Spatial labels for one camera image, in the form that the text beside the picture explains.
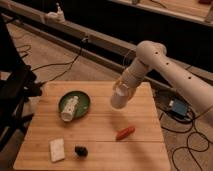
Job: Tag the orange carrot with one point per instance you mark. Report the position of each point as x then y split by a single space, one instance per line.
125 132

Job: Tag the white sponge block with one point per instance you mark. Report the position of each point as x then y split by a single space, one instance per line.
57 152

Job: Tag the blue box on floor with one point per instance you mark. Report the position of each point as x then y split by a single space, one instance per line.
178 108

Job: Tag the grey metal rail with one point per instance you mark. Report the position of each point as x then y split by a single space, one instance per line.
97 39

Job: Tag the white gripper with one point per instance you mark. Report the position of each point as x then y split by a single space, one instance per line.
130 79

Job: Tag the black eraser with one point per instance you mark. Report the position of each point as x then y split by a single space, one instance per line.
81 151

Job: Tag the black tripod stand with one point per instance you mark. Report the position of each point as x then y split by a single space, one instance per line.
15 90

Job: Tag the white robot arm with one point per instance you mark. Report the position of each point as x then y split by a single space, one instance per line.
152 56

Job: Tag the green plate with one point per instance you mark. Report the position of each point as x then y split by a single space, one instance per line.
83 105

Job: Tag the white device on rail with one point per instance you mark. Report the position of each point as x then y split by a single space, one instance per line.
57 16

